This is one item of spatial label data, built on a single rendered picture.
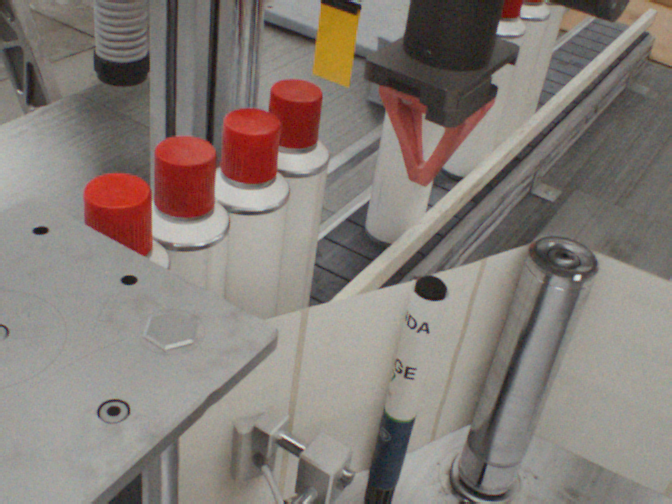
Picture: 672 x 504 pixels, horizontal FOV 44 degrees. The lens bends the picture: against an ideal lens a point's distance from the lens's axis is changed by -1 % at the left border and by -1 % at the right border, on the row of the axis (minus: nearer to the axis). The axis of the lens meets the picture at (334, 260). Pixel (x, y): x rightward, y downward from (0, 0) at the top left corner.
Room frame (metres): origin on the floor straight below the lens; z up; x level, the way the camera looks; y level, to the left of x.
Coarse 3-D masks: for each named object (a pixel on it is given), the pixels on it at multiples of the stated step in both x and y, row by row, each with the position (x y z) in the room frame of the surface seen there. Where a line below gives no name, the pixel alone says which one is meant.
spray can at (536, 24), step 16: (528, 0) 0.82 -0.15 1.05; (528, 16) 0.81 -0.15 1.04; (544, 16) 0.81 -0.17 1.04; (528, 32) 0.81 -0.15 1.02; (544, 32) 0.82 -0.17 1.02; (528, 48) 0.81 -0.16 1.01; (528, 64) 0.81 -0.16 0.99; (512, 80) 0.81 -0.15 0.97; (528, 80) 0.82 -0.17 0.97; (512, 96) 0.81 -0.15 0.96; (512, 112) 0.81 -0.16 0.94; (512, 128) 0.81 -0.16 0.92; (496, 144) 0.81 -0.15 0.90
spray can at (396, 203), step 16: (384, 128) 0.63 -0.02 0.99; (432, 128) 0.62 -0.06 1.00; (384, 144) 0.63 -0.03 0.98; (432, 144) 0.62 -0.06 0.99; (384, 160) 0.62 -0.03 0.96; (400, 160) 0.61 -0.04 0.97; (384, 176) 0.62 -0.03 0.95; (400, 176) 0.61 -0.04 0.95; (384, 192) 0.62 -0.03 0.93; (400, 192) 0.61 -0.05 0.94; (416, 192) 0.62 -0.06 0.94; (368, 208) 0.64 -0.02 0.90; (384, 208) 0.62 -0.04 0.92; (400, 208) 0.61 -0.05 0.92; (416, 208) 0.62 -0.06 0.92; (368, 224) 0.63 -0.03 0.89; (384, 224) 0.62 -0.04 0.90; (400, 224) 0.61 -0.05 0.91; (384, 240) 0.61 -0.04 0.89
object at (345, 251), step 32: (608, 32) 1.26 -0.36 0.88; (576, 64) 1.11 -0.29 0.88; (544, 96) 0.99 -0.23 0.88; (544, 128) 0.90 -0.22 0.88; (512, 160) 0.81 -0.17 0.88; (480, 192) 0.73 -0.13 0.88; (352, 224) 0.64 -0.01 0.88; (448, 224) 0.67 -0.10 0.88; (320, 256) 0.59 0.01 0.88; (352, 256) 0.59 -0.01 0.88; (416, 256) 0.61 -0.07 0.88; (320, 288) 0.54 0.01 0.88
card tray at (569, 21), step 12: (636, 0) 1.59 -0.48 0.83; (648, 0) 1.61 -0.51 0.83; (660, 0) 1.60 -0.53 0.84; (576, 12) 1.47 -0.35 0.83; (624, 12) 1.51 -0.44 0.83; (636, 12) 1.52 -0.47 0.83; (660, 12) 1.55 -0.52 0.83; (564, 24) 1.40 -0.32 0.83; (576, 24) 1.41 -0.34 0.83; (660, 24) 1.48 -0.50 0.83; (660, 36) 1.42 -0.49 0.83; (660, 48) 1.36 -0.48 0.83; (660, 60) 1.31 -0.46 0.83
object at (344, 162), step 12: (564, 12) 1.10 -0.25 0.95; (372, 132) 0.67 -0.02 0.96; (360, 144) 0.65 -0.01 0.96; (372, 144) 0.65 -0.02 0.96; (336, 156) 0.62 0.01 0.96; (348, 156) 0.62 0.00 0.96; (360, 156) 0.64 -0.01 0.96; (336, 168) 0.60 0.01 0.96; (348, 168) 0.62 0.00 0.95; (336, 180) 0.60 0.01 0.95
